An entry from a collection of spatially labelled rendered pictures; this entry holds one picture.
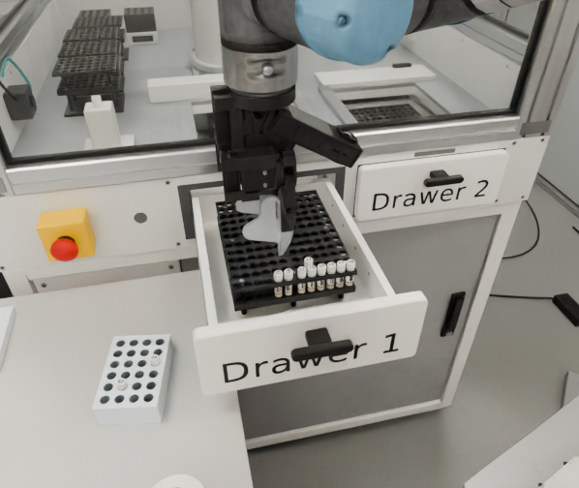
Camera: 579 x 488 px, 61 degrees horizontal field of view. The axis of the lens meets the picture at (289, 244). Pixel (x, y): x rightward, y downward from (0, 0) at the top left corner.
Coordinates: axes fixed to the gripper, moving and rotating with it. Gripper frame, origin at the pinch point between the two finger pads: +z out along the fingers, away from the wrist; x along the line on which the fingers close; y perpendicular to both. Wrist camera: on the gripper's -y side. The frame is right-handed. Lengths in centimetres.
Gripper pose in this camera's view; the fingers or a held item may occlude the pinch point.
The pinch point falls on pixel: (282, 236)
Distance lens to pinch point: 63.3
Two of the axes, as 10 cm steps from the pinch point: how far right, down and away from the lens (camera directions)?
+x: 2.3, 6.1, -7.6
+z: 0.0, 7.8, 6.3
